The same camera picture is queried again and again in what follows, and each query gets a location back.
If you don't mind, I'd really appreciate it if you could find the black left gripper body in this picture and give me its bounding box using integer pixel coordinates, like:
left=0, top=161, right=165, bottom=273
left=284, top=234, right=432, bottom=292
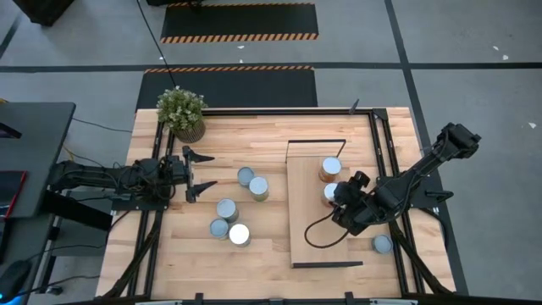
left=163, top=154, right=195, bottom=190

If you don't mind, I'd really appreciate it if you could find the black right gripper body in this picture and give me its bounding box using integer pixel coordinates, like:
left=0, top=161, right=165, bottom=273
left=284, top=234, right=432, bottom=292
left=332, top=181, right=382, bottom=237

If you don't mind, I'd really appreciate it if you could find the red orange apple can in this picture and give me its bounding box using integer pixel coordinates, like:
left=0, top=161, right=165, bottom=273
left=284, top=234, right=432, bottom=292
left=322, top=182, right=340, bottom=208

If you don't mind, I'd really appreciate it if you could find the red green label tin can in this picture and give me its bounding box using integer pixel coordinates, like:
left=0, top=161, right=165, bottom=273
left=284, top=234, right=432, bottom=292
left=216, top=197, right=240, bottom=225

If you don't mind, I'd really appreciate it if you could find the blue grey label tin can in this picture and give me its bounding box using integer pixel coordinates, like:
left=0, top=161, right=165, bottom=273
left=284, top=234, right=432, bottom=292
left=371, top=234, right=395, bottom=256

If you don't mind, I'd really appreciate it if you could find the green smiling face can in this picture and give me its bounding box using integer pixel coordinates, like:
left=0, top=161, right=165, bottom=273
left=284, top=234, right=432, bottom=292
left=208, top=217, right=230, bottom=241

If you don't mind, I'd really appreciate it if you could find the orange brown label tin can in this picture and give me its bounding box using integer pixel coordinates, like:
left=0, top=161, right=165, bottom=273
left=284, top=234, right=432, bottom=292
left=318, top=156, right=343, bottom=184

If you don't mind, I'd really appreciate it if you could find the teal can grey recessed lid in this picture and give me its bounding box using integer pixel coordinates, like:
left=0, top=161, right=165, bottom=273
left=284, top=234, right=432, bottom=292
left=236, top=166, right=257, bottom=188

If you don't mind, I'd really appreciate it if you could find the blue peaches label can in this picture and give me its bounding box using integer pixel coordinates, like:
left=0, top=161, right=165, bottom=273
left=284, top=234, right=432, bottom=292
left=228, top=223, right=252, bottom=248

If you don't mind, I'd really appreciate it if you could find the green yellow orange-label can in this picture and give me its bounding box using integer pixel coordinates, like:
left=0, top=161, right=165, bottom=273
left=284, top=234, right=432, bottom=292
left=248, top=175, right=270, bottom=202

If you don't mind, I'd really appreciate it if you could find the potted plant wicker pot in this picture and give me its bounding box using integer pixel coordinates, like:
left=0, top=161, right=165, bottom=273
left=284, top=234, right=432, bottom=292
left=155, top=86, right=209, bottom=145

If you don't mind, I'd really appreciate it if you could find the black hazard-striped floor mat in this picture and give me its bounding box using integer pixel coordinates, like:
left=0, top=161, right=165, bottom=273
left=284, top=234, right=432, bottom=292
left=135, top=65, right=319, bottom=109
left=159, top=2, right=320, bottom=45

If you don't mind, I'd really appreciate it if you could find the black desk support beam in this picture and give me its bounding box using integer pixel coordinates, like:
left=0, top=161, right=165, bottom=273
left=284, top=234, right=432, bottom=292
left=41, top=190, right=113, bottom=232

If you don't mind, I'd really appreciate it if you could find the black desk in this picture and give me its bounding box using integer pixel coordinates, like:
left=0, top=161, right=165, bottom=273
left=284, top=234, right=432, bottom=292
left=0, top=101, right=77, bottom=219

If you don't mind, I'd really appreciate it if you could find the red-edged black tablet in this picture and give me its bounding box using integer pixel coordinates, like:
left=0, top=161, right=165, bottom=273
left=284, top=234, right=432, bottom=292
left=0, top=169, right=28, bottom=219

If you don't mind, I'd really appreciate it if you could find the black computer mouse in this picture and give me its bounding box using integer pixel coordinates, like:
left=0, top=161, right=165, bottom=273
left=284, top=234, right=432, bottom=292
left=0, top=258, right=33, bottom=300

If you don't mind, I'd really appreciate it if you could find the black box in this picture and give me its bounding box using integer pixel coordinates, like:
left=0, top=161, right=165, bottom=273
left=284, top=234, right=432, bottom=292
left=11, top=0, right=76, bottom=27

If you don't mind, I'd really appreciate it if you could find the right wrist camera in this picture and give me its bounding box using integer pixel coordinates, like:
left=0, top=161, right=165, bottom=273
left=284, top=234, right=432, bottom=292
left=350, top=169, right=372, bottom=188

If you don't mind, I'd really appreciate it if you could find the wooden shelf black metal frame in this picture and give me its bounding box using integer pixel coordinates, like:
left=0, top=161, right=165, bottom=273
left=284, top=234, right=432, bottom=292
left=285, top=138, right=364, bottom=269

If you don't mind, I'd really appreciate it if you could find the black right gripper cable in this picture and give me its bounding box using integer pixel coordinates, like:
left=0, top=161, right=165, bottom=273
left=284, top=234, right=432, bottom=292
left=303, top=208, right=353, bottom=250

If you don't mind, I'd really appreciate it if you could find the thin black floor cable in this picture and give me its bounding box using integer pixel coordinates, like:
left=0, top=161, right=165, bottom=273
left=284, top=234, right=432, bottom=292
left=70, top=117, right=134, bottom=134

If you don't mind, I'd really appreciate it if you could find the black aluminium rig frame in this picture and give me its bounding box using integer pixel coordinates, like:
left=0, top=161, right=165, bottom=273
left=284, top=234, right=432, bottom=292
left=97, top=107, right=459, bottom=305

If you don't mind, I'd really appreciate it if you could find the long black floor cable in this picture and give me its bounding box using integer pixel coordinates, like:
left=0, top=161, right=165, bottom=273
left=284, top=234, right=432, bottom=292
left=135, top=0, right=178, bottom=89

